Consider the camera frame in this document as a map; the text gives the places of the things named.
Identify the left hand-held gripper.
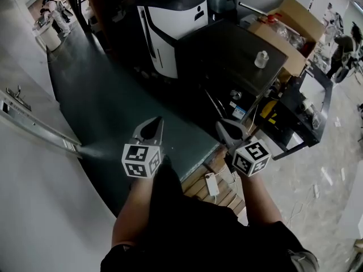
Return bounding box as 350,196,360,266
121,116,165,179

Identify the white and black appliance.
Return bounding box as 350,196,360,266
135,0,209,79

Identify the yellow object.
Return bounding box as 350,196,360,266
259,100,278,119

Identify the white round bin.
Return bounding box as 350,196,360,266
34,21,62,52

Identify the wooden pallet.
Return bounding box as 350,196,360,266
181,147,246,216

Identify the person's left forearm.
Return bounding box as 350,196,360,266
111,174,159,248

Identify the metal door rail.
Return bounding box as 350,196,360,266
0,85,83,160

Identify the person's right forearm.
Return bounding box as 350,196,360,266
237,170,284,227

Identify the white cable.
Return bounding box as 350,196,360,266
214,169,240,206

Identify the black washing machine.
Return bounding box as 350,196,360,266
175,18,288,123

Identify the clear plastic bottle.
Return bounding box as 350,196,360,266
254,50,270,69

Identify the white power adapter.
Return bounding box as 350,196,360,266
204,172,220,197

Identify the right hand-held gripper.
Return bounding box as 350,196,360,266
216,119,272,178

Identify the metal pipe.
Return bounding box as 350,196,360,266
238,1,269,15

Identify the blue label sticker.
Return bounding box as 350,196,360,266
229,100,248,121

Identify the cardboard box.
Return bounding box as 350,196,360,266
247,0,327,78

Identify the black metal frame stand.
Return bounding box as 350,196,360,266
256,66,334,161

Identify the person's black clothing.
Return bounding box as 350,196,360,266
100,155,320,272

